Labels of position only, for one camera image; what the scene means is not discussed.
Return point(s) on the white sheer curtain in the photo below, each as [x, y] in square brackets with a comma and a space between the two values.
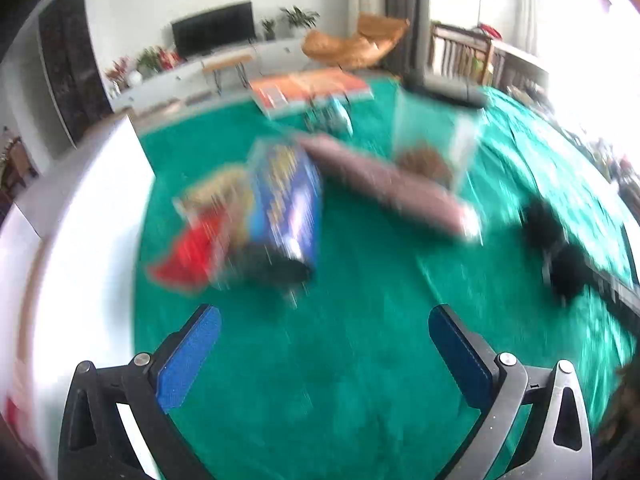
[535, 5]

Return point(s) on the wooden stool metal legs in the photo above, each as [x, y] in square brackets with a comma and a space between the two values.
[227, 60]

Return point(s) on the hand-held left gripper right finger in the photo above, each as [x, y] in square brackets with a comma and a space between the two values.
[460, 360]

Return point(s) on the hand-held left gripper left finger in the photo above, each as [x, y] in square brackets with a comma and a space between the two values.
[190, 360]

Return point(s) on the clear jar black lid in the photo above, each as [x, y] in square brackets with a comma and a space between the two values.
[435, 125]

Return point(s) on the small potted plant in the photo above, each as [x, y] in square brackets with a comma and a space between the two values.
[269, 30]

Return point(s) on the bushy green potted plant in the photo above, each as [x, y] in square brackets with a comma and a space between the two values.
[149, 59]

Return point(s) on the grey curtain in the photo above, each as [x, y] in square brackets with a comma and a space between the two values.
[407, 0]

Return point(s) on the red flower vase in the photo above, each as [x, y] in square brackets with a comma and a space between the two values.
[117, 72]

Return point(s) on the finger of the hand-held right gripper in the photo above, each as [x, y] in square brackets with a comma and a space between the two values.
[615, 277]
[625, 310]

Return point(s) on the yellow snack packet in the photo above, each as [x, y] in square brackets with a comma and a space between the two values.
[220, 190]

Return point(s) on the black television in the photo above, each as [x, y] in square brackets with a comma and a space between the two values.
[212, 27]

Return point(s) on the green tablecloth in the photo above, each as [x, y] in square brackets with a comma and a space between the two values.
[325, 360]

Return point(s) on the wooden dining chair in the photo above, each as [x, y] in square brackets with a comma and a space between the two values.
[15, 165]

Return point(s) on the orange flat box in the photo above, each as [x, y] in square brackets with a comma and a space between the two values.
[310, 85]

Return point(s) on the black display cabinet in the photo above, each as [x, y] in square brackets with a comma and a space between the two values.
[70, 60]

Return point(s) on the orange lounge chair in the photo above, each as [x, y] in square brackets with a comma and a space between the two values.
[350, 45]

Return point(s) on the maroon long packet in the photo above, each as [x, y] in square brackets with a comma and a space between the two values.
[390, 190]

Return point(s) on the red plastic packet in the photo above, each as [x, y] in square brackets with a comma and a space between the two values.
[190, 255]

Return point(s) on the white television cabinet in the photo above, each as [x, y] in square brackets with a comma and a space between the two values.
[165, 80]

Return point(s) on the white round vase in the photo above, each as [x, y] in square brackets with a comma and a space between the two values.
[135, 78]

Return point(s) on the wooden railed crib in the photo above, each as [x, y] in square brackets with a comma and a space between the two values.
[480, 55]

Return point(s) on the red gift box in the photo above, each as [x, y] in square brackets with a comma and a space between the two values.
[170, 58]

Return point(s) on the large green potted plant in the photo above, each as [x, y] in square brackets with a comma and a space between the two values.
[299, 19]

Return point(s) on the blue printed bag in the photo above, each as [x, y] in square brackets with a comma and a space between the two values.
[285, 195]

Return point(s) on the white storage box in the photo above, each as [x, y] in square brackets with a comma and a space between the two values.
[85, 220]

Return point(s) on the red cloth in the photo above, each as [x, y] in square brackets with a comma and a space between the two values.
[489, 31]

